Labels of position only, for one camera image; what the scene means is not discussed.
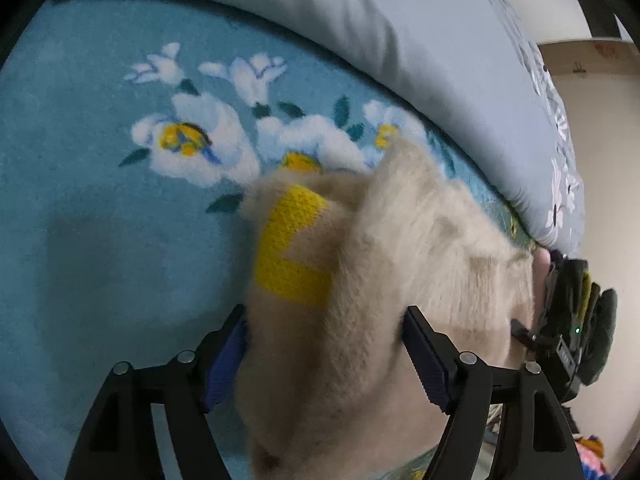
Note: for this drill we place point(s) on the right hand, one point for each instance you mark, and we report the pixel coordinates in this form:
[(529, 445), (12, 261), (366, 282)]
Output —
[(541, 269)]

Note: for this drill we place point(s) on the teal floral plush blanket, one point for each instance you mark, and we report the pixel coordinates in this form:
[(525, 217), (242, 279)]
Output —
[(129, 129)]

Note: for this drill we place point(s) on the fluffy beige sweater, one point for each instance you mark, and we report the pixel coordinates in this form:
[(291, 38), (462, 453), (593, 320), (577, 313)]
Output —
[(326, 388)]

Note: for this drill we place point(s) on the light blue floral quilt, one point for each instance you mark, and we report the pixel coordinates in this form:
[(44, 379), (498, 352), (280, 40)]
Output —
[(469, 66)]

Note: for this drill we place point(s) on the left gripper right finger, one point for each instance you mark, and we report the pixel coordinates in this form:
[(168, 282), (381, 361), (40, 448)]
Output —
[(534, 440)]

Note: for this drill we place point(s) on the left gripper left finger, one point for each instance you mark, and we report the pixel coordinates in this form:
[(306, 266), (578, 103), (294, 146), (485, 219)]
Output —
[(117, 439)]

